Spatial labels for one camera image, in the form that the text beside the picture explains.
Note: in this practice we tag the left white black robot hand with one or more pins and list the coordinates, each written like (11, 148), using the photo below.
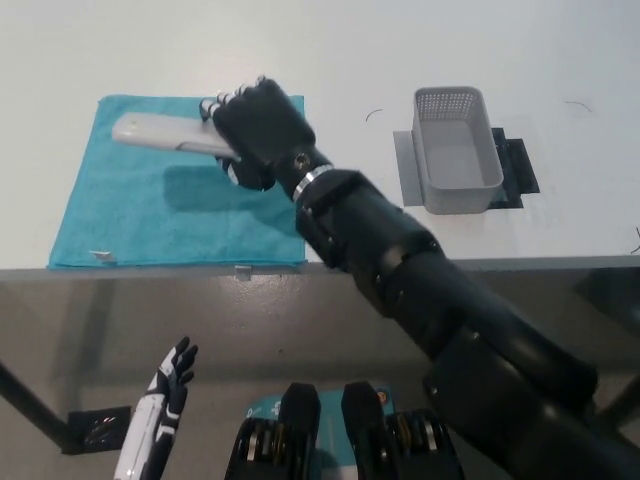
(157, 415)

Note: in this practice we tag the black robot legs and base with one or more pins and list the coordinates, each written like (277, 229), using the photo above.
(340, 440)

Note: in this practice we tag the white cloth label tag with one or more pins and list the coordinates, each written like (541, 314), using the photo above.
(104, 256)

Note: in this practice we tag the black diagonal table leg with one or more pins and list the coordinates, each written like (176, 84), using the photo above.
(32, 400)

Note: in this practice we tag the black floor foot plate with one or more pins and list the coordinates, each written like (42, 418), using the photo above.
(97, 430)

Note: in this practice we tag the small gray perforated plastic basket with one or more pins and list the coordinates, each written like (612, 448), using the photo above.
(457, 155)

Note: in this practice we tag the black tape patch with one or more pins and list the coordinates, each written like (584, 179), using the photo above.
(517, 167)

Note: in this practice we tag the small gray table edge clip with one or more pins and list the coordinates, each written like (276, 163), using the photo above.
(242, 272)

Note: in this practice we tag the teal microfiber cloth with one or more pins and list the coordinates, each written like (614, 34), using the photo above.
(150, 210)

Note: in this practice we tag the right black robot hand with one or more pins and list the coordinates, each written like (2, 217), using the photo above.
(265, 135)

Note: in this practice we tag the white calculator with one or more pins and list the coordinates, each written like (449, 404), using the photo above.
(170, 134)

